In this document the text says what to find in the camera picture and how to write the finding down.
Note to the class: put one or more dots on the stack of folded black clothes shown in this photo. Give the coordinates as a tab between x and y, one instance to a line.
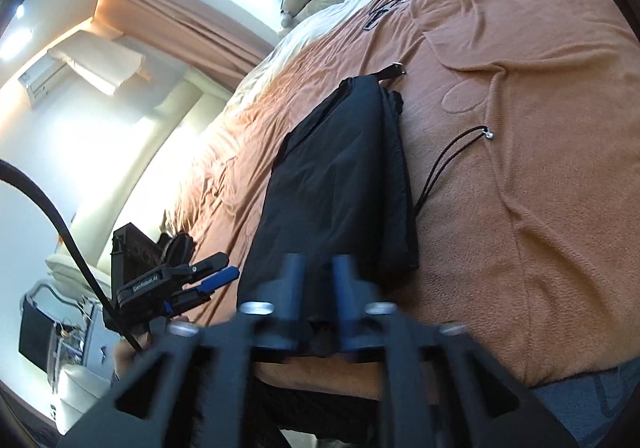
175	250

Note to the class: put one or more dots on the cream bed sheet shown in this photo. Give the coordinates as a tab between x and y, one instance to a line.
294	41

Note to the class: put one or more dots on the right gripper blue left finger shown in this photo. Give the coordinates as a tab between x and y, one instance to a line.
289	301

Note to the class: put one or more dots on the beige plush toy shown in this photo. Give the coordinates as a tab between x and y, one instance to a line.
297	0

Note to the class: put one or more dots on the left pink curtain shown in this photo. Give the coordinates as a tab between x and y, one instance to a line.
191	31

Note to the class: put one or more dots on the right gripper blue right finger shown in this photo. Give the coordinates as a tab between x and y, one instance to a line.
348	304

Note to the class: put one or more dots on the black pants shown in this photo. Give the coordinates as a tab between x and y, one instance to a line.
339	185

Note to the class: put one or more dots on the person left hand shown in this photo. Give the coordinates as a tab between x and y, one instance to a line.
123	354

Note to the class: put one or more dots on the orange fleece blanket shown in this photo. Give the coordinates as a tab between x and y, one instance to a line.
531	237

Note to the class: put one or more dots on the cream padded headboard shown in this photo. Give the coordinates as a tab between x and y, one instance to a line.
118	159

